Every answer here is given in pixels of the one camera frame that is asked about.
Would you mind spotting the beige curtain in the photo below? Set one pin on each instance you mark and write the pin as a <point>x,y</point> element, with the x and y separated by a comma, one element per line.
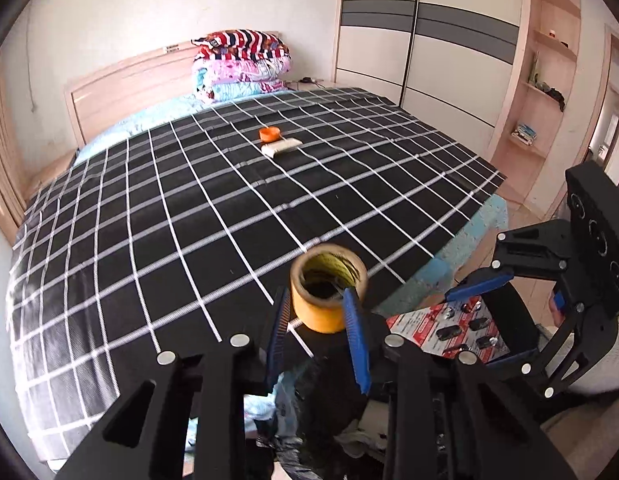
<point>4,160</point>

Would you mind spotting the stack of books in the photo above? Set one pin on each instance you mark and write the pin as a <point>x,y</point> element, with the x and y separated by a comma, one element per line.
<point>524,133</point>

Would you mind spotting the white sliding-door wardrobe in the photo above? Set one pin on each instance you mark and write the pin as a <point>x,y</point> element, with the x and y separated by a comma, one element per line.
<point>429,50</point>

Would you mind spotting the wooden headboard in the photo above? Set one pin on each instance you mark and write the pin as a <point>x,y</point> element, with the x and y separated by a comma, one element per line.
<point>129,77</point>

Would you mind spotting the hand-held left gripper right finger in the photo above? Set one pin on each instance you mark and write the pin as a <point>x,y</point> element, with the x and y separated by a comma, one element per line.
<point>357,342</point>

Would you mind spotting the light blue folded quilt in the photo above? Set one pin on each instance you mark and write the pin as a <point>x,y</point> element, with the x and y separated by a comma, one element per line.
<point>244,91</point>

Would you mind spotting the wooden nightstand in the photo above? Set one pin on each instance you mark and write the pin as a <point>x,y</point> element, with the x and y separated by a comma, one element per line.
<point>314,84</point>
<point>49,175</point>

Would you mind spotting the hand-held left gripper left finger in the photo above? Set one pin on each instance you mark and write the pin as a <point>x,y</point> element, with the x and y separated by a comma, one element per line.
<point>278,332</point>

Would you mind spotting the bed with blue sheet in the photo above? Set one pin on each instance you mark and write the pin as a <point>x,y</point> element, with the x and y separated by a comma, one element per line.
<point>139,122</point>

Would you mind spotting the orange bottle cap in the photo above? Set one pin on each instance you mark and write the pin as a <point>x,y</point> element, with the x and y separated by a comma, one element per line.
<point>269,133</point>

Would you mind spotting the striped folded blanket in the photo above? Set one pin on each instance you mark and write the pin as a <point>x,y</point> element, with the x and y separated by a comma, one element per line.
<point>242,45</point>

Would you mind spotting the yellow tape roll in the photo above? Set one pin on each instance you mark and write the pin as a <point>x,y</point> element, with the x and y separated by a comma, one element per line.
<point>322,292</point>

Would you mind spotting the dark items on shelf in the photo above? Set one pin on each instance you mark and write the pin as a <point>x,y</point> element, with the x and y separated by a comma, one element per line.
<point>550,91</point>

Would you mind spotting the red white blister card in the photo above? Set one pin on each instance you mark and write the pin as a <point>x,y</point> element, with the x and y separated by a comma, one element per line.
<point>447,332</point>

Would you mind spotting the wooden door frame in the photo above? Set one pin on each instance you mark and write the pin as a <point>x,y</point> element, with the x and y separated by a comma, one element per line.
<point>609,110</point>

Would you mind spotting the pink folded quilt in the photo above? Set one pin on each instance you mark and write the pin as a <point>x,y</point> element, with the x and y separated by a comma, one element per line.
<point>239,71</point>

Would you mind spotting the wooden open shelf unit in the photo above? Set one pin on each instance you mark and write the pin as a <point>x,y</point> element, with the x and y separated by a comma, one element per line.
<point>542,90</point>

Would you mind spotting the white packet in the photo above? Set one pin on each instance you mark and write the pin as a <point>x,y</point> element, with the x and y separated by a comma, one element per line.
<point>282,147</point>

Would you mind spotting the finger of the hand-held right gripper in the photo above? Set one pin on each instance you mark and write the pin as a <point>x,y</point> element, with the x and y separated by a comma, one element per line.
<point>544,375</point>
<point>477,286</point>

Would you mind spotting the black checkered cloth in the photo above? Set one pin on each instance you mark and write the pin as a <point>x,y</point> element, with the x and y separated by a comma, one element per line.
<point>214,220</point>

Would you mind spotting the bin with black bag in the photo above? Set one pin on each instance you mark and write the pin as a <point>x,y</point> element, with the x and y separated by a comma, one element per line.
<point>319,410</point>

